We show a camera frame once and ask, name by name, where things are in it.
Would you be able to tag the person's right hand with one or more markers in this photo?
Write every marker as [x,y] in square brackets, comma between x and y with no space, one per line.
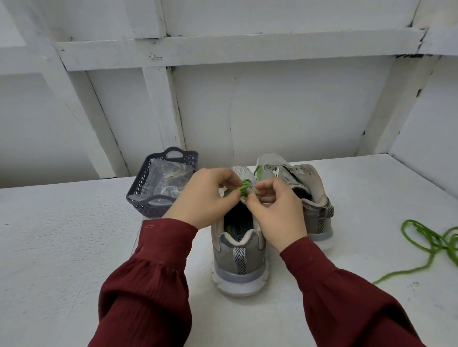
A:
[280,214]

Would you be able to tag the person's left hand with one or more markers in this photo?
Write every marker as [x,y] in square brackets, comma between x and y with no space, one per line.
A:
[200,199]

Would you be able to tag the grey mesh shoe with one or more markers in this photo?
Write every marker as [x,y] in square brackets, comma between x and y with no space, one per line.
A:
[240,261]
[308,196]

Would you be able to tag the green shoelace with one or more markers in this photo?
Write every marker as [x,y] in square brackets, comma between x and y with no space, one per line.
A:
[429,243]
[245,188]

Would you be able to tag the person's right forearm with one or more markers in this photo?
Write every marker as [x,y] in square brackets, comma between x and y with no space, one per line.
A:
[343,300]

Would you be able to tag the person's left forearm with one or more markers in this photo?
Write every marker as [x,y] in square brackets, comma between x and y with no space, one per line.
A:
[147,293]

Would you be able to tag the clear plastic bag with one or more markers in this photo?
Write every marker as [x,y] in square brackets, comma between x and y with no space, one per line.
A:
[164,179]

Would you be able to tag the dark plastic lattice basket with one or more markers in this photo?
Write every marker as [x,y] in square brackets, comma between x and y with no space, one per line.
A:
[139,200]

